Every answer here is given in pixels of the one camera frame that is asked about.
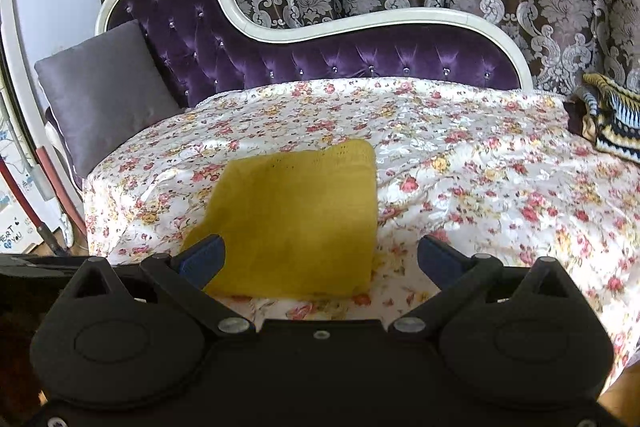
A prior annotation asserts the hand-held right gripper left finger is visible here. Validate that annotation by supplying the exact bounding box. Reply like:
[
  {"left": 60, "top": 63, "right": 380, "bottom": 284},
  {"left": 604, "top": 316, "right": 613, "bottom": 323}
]
[{"left": 61, "top": 234, "right": 257, "bottom": 341}]

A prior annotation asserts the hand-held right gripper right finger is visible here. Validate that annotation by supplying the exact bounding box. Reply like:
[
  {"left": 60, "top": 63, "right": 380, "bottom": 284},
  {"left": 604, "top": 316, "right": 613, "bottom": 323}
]
[{"left": 388, "top": 235, "right": 582, "bottom": 341}]

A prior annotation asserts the yellow knitted cloth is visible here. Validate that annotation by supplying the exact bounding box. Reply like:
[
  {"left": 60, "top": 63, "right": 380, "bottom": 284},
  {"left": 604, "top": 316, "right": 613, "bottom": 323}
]
[{"left": 180, "top": 139, "right": 379, "bottom": 299}]

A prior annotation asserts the white printed board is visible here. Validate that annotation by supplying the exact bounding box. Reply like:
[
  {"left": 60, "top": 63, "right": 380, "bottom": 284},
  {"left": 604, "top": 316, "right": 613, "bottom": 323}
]
[{"left": 0, "top": 187, "right": 38, "bottom": 254}]

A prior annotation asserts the red pole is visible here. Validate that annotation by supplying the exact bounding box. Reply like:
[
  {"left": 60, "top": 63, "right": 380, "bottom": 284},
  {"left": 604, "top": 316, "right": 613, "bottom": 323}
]
[{"left": 0, "top": 156, "right": 63, "bottom": 257}]

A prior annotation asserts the floral bed blanket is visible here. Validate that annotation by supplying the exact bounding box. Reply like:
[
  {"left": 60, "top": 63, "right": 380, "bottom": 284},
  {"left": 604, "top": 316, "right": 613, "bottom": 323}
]
[{"left": 82, "top": 77, "right": 640, "bottom": 400}]

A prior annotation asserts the grey pillow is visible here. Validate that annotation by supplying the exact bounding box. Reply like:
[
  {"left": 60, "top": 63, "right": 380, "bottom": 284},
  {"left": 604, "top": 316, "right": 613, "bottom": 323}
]
[{"left": 34, "top": 19, "right": 182, "bottom": 178}]

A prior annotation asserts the purple tufted sofa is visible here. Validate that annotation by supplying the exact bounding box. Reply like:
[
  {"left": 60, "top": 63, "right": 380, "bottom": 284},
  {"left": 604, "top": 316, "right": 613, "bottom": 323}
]
[{"left": 45, "top": 0, "right": 534, "bottom": 188}]

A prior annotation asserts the striped crochet blanket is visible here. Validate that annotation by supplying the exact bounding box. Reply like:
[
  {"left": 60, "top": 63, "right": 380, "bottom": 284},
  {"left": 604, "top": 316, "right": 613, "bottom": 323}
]
[{"left": 562, "top": 73, "right": 640, "bottom": 166}]

